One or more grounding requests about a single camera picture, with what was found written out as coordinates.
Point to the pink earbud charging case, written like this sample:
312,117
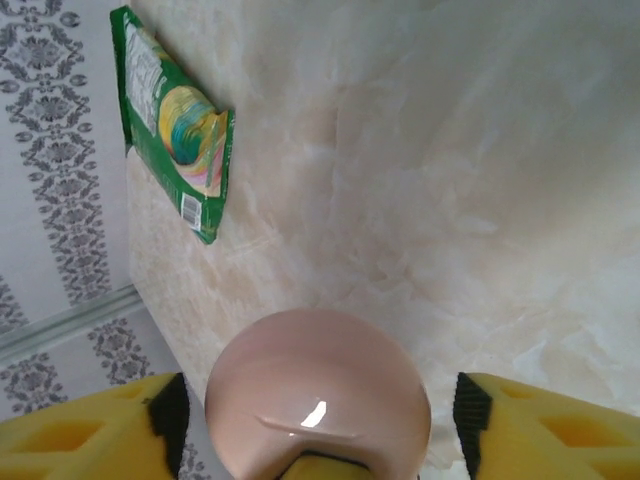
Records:
320,380

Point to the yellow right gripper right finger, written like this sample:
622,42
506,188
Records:
560,440

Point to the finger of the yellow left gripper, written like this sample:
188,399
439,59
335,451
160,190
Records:
330,467

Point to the aluminium left frame post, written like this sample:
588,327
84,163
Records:
65,320

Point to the green snack packet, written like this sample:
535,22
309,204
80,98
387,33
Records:
165,125

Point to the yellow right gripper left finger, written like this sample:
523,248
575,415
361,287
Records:
75,440

